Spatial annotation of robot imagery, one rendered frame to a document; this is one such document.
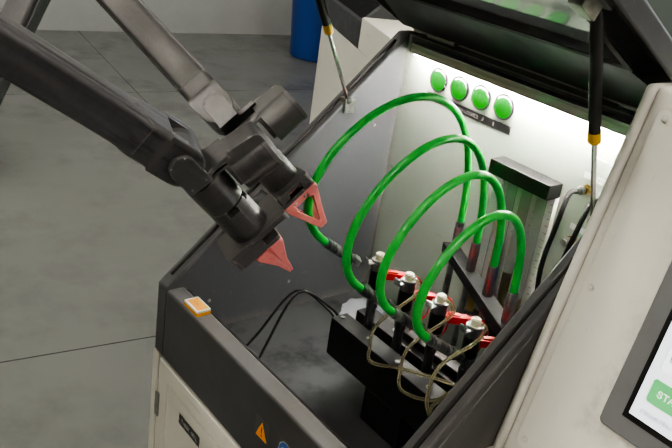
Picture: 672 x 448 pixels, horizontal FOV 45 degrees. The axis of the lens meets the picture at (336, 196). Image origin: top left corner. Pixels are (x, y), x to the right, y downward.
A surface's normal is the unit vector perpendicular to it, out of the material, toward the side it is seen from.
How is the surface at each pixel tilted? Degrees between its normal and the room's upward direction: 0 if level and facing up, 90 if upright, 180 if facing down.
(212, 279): 90
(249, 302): 90
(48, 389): 0
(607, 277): 76
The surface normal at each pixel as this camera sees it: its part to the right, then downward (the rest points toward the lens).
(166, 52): -0.12, -0.27
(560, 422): -0.73, -0.08
